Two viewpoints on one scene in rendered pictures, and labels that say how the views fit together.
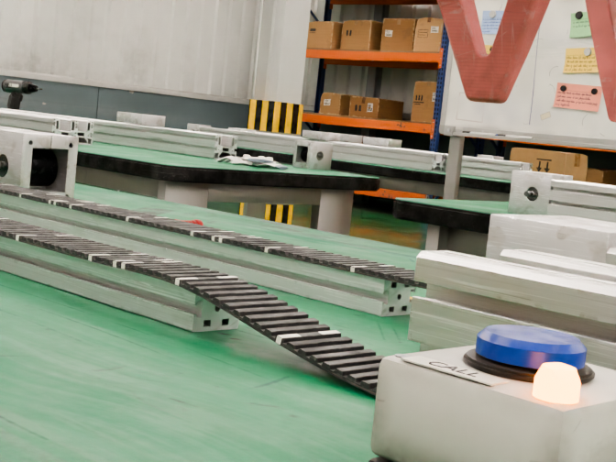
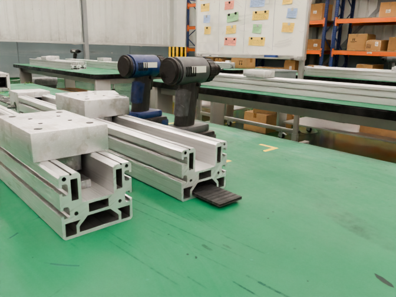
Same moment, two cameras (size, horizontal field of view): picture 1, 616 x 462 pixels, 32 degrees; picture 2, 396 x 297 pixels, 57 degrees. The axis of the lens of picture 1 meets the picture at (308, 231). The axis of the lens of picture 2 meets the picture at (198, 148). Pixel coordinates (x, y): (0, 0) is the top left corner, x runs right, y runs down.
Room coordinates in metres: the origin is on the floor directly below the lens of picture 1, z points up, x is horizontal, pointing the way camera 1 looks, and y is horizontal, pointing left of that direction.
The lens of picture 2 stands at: (-0.41, -0.82, 1.01)
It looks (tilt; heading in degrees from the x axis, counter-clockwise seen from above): 15 degrees down; 4
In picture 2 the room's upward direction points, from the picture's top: 1 degrees clockwise
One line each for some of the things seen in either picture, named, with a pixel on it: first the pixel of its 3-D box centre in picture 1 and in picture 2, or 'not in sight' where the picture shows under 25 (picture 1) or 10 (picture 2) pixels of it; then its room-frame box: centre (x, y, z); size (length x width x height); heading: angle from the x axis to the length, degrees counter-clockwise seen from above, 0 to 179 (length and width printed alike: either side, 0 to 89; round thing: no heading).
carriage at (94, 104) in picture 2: not in sight; (91, 109); (0.43, -0.51, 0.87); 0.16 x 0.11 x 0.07; 46
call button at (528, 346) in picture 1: (529, 358); not in sight; (0.39, -0.09, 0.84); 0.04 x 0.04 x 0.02
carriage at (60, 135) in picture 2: not in sight; (51, 140); (0.12, -0.56, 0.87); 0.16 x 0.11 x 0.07; 46
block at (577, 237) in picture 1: (567, 291); (26, 105); (0.73, -0.18, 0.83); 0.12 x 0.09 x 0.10; 136
